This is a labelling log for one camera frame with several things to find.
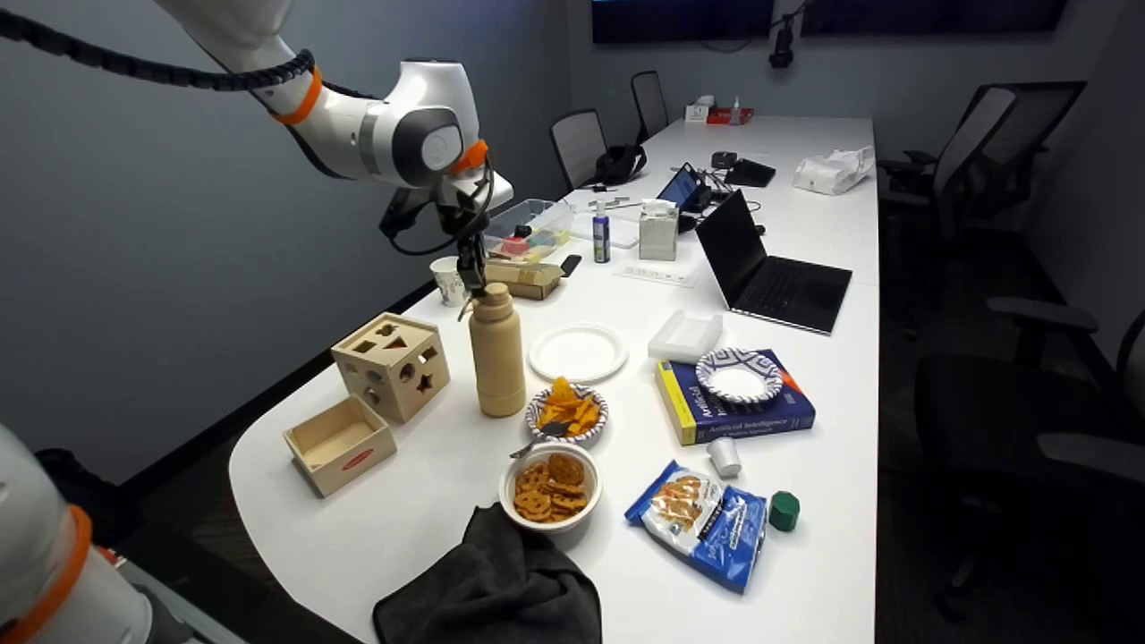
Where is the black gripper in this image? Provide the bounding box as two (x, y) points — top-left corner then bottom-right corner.
(433, 171), (501, 302)

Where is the tan brown bottle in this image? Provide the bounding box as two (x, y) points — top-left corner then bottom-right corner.
(466, 278), (528, 421)

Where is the white paper cup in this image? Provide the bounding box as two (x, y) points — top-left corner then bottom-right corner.
(425, 254), (472, 308)

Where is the brown wooden roll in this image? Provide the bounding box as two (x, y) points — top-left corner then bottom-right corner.
(481, 254), (565, 302)

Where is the clear plastic container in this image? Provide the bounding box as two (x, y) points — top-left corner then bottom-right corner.
(483, 192), (579, 266)

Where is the wooden shape sorter cube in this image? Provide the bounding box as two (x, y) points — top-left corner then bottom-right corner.
(328, 308), (456, 427)

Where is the white round plate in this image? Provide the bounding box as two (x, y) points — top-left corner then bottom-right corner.
(525, 321), (635, 386)

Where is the grey mesh office chair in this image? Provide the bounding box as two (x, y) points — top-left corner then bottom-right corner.
(626, 68), (674, 144)
(548, 109), (612, 192)

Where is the small bowl of orange chips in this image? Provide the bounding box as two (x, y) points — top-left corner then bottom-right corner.
(525, 377), (612, 448)

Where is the metal spoon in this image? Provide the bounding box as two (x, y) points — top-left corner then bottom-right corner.
(509, 420), (571, 460)

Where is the black bag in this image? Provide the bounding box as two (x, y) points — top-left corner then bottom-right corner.
(589, 138), (650, 188)

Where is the white carton box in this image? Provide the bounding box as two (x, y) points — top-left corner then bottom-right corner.
(636, 198), (684, 266)

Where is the white plastic tray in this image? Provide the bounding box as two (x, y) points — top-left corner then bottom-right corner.
(644, 308), (726, 366)

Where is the tablet with blue screen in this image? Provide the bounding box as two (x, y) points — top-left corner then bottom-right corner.
(656, 160), (716, 216)

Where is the open wooden box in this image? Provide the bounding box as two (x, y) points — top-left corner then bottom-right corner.
(283, 392), (400, 502)

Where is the white bowl of pretzels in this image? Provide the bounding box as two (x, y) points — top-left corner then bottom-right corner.
(496, 441), (604, 532)

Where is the blue patterned white bowl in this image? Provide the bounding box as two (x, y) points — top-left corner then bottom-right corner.
(695, 343), (786, 407)

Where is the black gadget pile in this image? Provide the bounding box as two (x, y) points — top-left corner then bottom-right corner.
(707, 145), (781, 188)

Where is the blue and yellow book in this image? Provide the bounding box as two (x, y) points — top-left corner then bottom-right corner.
(650, 347), (818, 451)

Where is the small white cup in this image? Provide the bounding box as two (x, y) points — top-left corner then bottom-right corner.
(704, 433), (743, 483)

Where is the black laptop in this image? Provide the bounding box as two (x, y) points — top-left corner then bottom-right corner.
(695, 186), (855, 335)

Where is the black cloth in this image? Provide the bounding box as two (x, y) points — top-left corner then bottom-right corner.
(369, 502), (604, 644)

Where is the blue snack bag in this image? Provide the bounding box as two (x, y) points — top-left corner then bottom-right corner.
(623, 458), (773, 596)

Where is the crumpled white tissue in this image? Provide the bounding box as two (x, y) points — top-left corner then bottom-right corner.
(790, 144), (877, 198)

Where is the small green cap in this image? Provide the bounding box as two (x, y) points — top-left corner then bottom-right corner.
(766, 485), (806, 532)

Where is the black office chair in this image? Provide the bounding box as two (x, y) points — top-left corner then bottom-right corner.
(879, 77), (1088, 246)
(909, 289), (1145, 611)

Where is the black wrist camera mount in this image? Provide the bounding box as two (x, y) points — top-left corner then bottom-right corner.
(376, 169), (524, 243)

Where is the wall monitor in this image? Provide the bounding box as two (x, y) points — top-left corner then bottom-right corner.
(586, 0), (781, 50)
(799, 0), (1075, 39)

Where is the hanging camera on pole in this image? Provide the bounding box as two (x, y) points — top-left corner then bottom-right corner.
(766, 0), (806, 73)

